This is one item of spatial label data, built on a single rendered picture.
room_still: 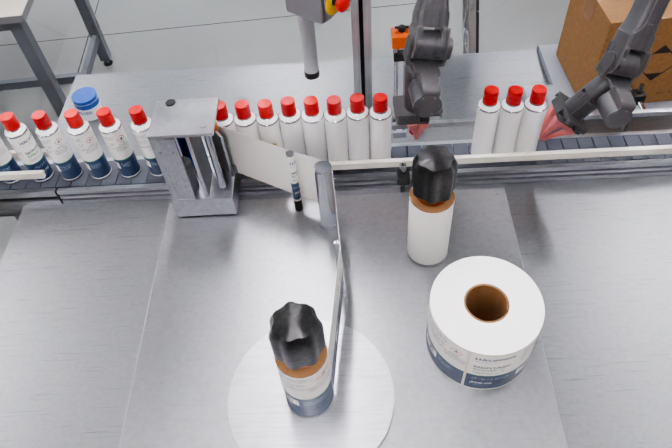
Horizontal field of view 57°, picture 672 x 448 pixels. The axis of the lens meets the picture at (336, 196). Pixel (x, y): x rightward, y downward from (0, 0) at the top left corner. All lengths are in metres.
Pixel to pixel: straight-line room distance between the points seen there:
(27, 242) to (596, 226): 1.35
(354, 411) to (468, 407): 0.21
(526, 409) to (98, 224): 1.06
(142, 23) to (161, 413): 2.86
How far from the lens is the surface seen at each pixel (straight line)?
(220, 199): 1.42
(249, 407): 1.21
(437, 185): 1.13
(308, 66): 1.44
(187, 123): 1.31
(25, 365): 1.48
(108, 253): 1.56
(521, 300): 1.16
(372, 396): 1.19
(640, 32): 1.43
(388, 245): 1.37
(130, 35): 3.75
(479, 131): 1.48
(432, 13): 1.21
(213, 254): 1.41
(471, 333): 1.11
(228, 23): 3.65
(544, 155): 1.55
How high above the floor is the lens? 2.00
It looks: 50 degrees down
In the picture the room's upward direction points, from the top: 5 degrees counter-clockwise
